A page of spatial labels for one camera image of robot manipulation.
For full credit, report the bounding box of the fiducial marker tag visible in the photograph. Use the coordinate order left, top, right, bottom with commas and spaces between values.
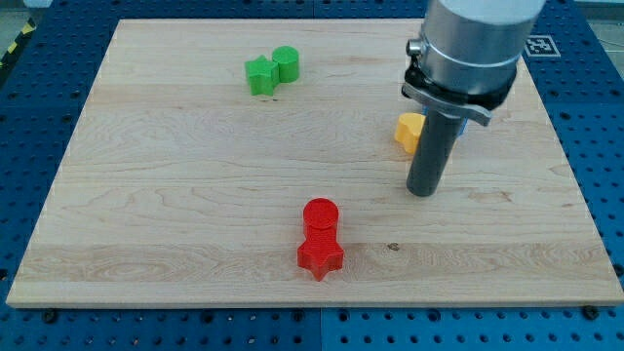
525, 35, 561, 58

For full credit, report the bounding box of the red star block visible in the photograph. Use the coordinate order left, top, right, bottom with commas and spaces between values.
296, 227, 344, 281

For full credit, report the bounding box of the yellow heart block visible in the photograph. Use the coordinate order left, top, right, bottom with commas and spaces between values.
394, 112, 426, 154

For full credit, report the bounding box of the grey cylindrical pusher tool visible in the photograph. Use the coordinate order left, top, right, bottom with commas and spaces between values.
407, 109, 465, 197

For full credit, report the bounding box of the wooden board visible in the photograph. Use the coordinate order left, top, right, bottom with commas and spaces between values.
7, 19, 623, 309

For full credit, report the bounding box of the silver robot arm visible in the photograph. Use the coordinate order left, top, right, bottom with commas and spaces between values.
402, 0, 545, 126

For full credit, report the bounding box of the green star block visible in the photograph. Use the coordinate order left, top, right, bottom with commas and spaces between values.
245, 56, 280, 96

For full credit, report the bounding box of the green cylinder block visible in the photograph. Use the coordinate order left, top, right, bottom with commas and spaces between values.
272, 46, 299, 83

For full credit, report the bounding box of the red cylinder block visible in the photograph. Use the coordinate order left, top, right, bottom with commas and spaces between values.
302, 198, 339, 243

